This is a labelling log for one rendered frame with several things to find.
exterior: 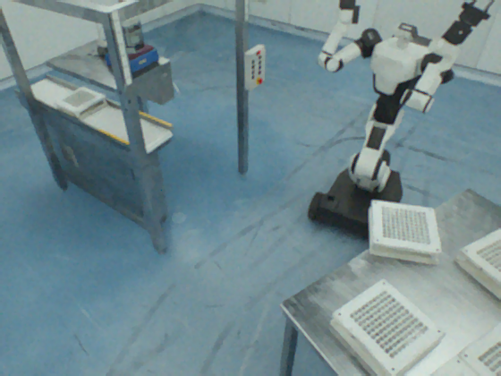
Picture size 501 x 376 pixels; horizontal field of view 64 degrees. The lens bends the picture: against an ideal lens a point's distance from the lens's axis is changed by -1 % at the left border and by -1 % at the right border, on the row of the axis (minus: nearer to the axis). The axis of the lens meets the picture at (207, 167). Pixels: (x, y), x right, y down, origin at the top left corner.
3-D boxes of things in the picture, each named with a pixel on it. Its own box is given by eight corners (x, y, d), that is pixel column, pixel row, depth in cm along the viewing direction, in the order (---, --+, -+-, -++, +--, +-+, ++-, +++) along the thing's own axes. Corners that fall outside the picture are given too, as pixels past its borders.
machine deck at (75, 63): (171, 66, 214) (170, 59, 212) (118, 96, 193) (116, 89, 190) (97, 44, 246) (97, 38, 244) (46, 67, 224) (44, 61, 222)
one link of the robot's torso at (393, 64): (386, 76, 253) (400, 21, 230) (437, 97, 230) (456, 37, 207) (355, 90, 241) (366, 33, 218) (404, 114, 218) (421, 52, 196)
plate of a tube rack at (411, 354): (445, 336, 125) (446, 332, 124) (392, 380, 116) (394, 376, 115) (382, 281, 142) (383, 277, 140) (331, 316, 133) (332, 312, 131)
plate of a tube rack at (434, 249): (441, 257, 148) (443, 253, 146) (371, 245, 154) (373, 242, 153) (432, 211, 166) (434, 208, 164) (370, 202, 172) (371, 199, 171)
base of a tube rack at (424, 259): (437, 265, 151) (438, 261, 149) (369, 253, 157) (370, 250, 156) (428, 219, 169) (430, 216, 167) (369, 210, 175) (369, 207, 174)
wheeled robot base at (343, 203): (342, 169, 319) (349, 135, 298) (411, 191, 295) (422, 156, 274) (311, 220, 279) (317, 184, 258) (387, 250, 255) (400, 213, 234)
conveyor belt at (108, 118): (173, 138, 241) (172, 131, 238) (142, 159, 226) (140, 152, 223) (46, 83, 310) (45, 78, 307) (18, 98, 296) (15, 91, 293)
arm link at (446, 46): (450, 32, 172) (431, 55, 179) (470, 40, 174) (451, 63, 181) (439, 22, 180) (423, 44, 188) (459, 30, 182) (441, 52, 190)
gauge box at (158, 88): (174, 98, 227) (171, 64, 214) (162, 106, 220) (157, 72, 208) (148, 88, 238) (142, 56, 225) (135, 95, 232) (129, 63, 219)
